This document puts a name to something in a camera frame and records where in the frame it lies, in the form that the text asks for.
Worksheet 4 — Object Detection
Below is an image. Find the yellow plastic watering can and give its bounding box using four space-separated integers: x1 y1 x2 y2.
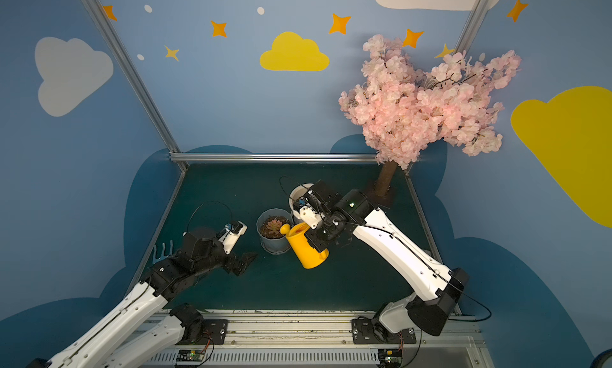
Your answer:
280 223 329 269

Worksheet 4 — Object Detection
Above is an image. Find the grey-blue pot with succulent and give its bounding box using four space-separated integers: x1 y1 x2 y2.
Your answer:
257 209 293 255

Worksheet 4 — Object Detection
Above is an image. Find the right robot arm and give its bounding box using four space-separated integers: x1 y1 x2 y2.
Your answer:
292 181 470 336

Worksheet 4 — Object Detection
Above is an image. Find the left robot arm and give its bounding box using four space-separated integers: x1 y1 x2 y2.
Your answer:
29 221 256 367

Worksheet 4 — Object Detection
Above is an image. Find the white pot with succulent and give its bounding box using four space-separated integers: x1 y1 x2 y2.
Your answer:
288 183 313 224

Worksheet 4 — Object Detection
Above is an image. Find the blue garden hand fork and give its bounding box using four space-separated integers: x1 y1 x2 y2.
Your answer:
151 240 174 264

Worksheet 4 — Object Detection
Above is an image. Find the left green circuit board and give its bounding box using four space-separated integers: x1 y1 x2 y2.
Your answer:
175 350 206 364

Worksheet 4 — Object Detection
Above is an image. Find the green circuit board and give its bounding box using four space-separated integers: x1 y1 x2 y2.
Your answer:
175 350 206 364
377 349 403 368

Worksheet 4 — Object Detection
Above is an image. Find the pink artificial blossom tree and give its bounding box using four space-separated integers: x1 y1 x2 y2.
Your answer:
339 35 521 205

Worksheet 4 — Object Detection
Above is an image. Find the right green circuit board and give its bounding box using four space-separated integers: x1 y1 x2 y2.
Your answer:
377 349 403 368

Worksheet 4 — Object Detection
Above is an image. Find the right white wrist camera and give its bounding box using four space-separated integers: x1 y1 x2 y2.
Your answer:
299 197 323 229

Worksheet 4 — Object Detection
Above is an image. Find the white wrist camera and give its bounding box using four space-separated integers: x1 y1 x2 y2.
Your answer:
299 197 323 229
218 221 248 255

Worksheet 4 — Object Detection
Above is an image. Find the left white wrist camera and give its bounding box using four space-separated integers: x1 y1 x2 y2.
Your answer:
218 221 248 255

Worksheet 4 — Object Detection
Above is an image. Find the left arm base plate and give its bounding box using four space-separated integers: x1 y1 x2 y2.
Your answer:
178 319 229 345

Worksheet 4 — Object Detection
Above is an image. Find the aluminium front rail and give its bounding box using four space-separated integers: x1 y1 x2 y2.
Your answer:
123 310 493 367

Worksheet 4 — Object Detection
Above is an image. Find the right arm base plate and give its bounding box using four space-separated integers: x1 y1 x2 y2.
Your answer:
351 316 417 346

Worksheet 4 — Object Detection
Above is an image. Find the aluminium frame back rail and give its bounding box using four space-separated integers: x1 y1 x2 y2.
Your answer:
170 153 377 164

